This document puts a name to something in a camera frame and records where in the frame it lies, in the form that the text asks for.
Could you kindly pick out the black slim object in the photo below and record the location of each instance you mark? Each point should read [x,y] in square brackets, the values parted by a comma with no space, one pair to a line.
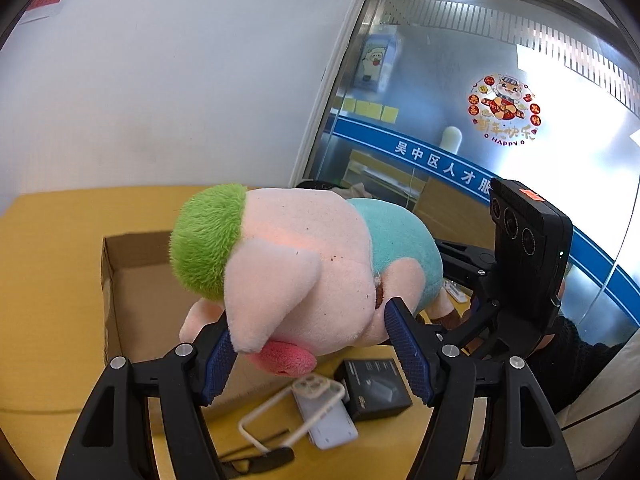
[270,460]

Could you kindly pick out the yellow sticky note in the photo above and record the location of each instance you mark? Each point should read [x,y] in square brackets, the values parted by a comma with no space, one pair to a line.
[389,113]
[375,109]
[361,107]
[348,105]

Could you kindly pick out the small black product box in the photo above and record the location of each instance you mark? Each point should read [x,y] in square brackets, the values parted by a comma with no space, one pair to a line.
[375,390]

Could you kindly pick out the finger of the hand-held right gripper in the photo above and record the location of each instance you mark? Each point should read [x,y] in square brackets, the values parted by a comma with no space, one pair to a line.
[480,325]
[470,265]

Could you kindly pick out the cartoon animal poster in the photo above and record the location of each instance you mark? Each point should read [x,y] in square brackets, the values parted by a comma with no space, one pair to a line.
[377,62]

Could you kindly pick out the cream clear phone case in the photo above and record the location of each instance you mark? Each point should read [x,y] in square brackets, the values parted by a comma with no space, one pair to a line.
[312,385]

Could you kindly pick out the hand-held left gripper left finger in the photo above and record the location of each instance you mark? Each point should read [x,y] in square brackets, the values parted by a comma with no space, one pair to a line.
[220,365]

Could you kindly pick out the pale lavender power bank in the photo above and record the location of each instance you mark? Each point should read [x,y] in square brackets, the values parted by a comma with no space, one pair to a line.
[330,425]

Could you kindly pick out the black round object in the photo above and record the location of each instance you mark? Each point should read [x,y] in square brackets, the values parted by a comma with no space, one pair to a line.
[315,185]

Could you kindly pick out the person's right forearm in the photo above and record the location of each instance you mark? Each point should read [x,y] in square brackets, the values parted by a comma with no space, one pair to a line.
[575,360]

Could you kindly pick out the cardboard box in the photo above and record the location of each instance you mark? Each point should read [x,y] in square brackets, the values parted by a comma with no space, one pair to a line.
[145,300]

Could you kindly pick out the beige cloth bag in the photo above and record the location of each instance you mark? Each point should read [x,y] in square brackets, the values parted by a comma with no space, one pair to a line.
[356,191]

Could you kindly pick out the beige striped cloth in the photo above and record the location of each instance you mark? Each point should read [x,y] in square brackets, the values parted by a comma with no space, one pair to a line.
[605,410]

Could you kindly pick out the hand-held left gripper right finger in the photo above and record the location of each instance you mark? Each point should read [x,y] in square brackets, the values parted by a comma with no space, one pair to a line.
[407,350]

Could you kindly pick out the pink pig plush toy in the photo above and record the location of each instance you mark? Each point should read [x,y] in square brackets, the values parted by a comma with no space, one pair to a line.
[300,260]

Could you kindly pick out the round festive window sticker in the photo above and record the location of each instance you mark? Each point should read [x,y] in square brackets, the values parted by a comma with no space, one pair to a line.
[502,110]

